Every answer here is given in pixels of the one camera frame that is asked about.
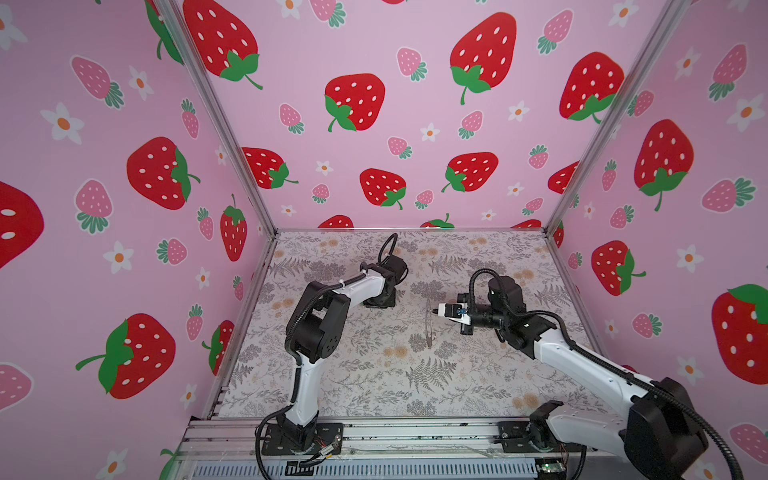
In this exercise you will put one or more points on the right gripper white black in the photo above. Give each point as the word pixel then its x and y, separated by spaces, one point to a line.
pixel 442 311

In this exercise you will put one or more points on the large perforated metal keyring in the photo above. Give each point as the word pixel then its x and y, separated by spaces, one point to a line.
pixel 428 323

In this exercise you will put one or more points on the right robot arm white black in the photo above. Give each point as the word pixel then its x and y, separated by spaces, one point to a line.
pixel 651 424

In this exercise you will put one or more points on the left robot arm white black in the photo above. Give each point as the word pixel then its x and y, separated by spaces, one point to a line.
pixel 315 330

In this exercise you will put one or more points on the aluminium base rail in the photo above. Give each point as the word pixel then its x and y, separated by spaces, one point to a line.
pixel 379 448

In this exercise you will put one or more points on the aluminium corner post right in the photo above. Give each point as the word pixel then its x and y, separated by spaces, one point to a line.
pixel 659 35

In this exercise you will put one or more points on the aluminium corner post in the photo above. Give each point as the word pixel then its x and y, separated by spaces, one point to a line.
pixel 180 34
pixel 659 35

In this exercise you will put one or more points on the aluminium corner post left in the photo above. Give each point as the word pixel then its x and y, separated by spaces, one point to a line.
pixel 180 34

